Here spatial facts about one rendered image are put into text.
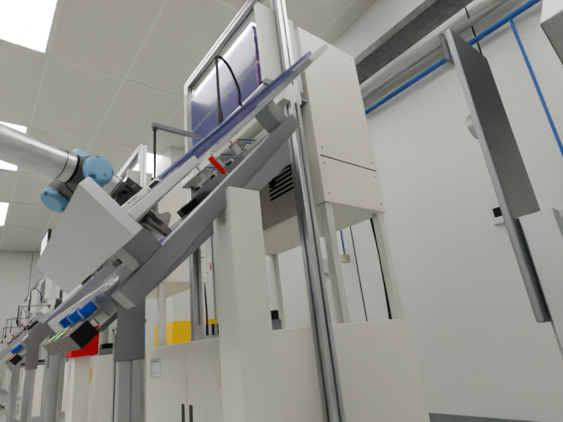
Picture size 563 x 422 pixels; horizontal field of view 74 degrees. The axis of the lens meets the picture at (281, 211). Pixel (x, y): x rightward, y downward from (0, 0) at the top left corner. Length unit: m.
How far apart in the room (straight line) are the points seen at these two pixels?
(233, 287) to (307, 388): 0.52
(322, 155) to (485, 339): 1.49
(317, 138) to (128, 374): 0.91
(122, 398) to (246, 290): 0.31
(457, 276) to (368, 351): 1.31
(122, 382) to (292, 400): 0.42
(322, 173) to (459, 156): 1.38
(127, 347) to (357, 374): 0.65
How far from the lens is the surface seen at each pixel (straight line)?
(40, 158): 0.99
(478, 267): 2.36
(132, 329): 0.77
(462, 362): 2.46
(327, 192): 1.23
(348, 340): 1.15
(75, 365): 1.85
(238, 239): 0.58
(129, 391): 0.78
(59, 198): 1.12
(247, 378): 0.56
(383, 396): 1.24
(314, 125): 1.33
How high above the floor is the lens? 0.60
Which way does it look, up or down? 19 degrees up
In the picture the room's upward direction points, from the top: 7 degrees counter-clockwise
